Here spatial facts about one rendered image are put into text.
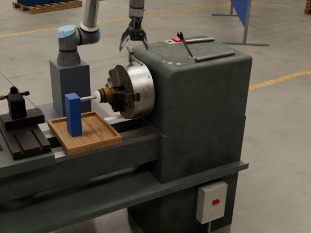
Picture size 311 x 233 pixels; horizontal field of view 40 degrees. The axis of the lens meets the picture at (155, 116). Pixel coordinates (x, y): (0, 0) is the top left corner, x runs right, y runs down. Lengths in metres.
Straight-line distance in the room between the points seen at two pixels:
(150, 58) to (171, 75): 0.23
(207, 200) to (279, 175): 1.17
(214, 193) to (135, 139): 0.69
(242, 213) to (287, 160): 0.93
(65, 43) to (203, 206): 1.33
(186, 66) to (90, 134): 0.64
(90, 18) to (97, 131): 0.72
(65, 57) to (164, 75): 0.76
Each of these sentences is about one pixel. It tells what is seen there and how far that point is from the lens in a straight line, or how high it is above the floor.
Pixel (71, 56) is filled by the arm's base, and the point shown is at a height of 1.16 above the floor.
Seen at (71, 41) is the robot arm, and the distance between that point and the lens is 2.73.
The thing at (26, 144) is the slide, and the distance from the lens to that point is 2.17.
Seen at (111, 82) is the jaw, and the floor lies 1.14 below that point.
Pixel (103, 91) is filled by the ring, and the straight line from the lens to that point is 2.34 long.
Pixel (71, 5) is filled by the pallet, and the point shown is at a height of 0.06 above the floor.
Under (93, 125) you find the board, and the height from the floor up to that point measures 0.89.
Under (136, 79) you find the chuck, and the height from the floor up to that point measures 1.19.
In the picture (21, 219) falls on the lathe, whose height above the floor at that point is 0.54.
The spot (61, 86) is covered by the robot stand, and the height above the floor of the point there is 0.99.
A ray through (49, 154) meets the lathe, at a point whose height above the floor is 0.93.
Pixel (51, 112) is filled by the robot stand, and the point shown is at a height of 0.75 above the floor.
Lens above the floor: 2.03
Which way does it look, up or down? 27 degrees down
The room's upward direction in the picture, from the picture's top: 2 degrees clockwise
